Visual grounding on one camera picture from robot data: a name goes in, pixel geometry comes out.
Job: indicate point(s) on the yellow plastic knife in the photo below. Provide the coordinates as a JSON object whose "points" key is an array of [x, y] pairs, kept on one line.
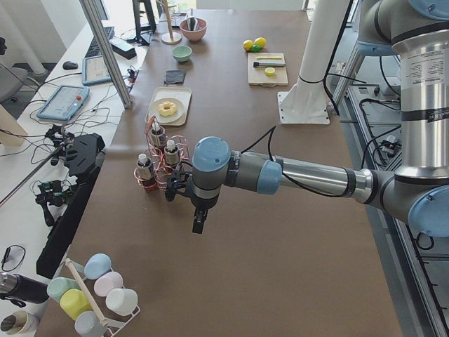
{"points": [[269, 57]]}

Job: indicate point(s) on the blue teach pendant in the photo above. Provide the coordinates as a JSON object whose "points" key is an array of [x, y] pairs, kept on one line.
{"points": [[64, 103], [94, 71]]}

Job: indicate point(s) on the blue teach pendant near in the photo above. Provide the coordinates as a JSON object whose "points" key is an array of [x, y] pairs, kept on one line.
{"points": [[64, 103]]}

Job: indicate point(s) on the blue cup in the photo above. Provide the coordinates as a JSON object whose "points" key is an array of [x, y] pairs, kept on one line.
{"points": [[97, 265]]}

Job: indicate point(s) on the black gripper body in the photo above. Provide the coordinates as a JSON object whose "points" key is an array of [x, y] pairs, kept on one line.
{"points": [[200, 204]]}

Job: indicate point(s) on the black keyboard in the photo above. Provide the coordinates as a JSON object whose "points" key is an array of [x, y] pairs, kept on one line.
{"points": [[94, 49]]}

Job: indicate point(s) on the aluminium frame post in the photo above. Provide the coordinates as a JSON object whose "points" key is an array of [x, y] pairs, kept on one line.
{"points": [[93, 18]]}

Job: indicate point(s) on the grey cup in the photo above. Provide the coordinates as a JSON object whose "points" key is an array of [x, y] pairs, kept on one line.
{"points": [[88, 325]]}

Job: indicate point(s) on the yellow lemon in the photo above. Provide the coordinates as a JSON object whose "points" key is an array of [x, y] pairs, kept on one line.
{"points": [[248, 44], [261, 42]]}

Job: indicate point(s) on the yellow lemon far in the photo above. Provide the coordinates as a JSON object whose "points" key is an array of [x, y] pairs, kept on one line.
{"points": [[261, 42]]}

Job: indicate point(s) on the grey folded cloth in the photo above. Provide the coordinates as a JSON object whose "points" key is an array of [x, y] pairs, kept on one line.
{"points": [[174, 77]]}

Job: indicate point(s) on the glazed donut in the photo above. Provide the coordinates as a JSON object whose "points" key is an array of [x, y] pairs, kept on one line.
{"points": [[167, 108]]}

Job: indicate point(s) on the white wire cup rack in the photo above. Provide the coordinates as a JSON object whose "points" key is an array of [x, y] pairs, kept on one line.
{"points": [[115, 323]]}

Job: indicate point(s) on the yellow lemon near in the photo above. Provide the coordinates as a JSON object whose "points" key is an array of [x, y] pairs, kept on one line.
{"points": [[248, 44]]}

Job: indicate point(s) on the mint cup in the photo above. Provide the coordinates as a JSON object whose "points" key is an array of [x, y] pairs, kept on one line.
{"points": [[58, 286]]}

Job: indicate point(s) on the blue teach pendant far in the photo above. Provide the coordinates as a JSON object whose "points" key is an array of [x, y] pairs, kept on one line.
{"points": [[94, 71]]}

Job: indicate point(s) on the green lime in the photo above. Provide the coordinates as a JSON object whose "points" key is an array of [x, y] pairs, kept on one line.
{"points": [[256, 48]]}

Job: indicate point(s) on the cream serving tray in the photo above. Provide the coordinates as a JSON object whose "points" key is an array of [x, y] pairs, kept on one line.
{"points": [[182, 94]]}

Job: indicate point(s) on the metal ice scoop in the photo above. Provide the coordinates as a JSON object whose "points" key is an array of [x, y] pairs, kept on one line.
{"points": [[193, 23]]}

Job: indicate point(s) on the pink cup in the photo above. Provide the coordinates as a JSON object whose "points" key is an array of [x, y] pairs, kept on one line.
{"points": [[109, 281]]}

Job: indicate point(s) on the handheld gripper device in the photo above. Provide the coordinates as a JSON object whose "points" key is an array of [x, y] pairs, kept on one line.
{"points": [[56, 193]]}

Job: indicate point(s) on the black box on desk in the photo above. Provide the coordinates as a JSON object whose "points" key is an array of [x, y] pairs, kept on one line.
{"points": [[123, 48]]}

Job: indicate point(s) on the copper wire bottle rack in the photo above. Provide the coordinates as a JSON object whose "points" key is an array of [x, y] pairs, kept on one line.
{"points": [[161, 170]]}

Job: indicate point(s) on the lemon half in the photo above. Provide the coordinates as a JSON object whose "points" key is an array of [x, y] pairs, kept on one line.
{"points": [[269, 71]]}

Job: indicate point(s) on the white round plate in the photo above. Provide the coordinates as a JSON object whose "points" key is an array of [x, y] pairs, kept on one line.
{"points": [[153, 111]]}

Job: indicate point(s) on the mint green bowl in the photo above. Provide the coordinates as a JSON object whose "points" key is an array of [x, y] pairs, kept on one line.
{"points": [[181, 53]]}

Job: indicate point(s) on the black computer mouse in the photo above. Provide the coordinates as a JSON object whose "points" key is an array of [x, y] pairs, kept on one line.
{"points": [[69, 65]]}

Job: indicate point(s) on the white cup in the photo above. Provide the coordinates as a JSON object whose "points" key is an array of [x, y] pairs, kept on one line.
{"points": [[122, 301]]}

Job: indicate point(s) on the pink bowl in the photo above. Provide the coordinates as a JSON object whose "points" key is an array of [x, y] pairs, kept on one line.
{"points": [[194, 35]]}

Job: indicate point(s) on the black device housing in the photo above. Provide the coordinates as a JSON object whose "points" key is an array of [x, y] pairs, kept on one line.
{"points": [[63, 208]]}

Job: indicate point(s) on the eyeglasses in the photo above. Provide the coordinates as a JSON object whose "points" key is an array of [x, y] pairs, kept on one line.
{"points": [[13, 258]]}

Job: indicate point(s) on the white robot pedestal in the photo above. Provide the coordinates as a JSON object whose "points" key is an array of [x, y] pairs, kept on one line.
{"points": [[306, 102]]}

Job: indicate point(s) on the black thermos bottle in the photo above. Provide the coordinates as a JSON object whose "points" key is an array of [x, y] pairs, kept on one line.
{"points": [[20, 290]]}

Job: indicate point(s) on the tea bottle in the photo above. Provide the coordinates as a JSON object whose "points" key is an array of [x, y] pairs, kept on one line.
{"points": [[172, 154], [158, 137], [145, 169]]}

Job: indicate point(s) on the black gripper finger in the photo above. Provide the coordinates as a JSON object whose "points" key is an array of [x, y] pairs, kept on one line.
{"points": [[200, 217]]}

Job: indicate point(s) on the yellow cup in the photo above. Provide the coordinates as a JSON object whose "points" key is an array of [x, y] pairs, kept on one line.
{"points": [[73, 302]]}

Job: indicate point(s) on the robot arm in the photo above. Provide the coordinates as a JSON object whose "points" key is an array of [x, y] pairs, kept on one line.
{"points": [[417, 191]]}

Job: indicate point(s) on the wooden cutting board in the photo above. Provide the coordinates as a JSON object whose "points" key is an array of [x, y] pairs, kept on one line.
{"points": [[256, 76]]}

